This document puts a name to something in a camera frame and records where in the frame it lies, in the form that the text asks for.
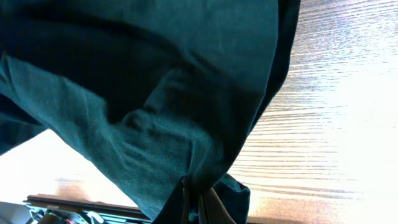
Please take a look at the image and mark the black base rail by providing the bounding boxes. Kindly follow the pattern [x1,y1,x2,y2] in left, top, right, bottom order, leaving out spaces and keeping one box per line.
[0,194,153,224]

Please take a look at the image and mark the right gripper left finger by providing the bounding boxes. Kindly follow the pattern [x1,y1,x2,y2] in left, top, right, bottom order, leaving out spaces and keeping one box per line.
[152,176,190,224]

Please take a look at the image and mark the black shorts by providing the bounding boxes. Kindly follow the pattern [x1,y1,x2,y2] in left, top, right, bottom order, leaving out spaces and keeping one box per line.
[1,0,300,223]

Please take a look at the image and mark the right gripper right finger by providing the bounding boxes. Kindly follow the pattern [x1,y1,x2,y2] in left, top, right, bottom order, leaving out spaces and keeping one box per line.
[198,188,236,224]

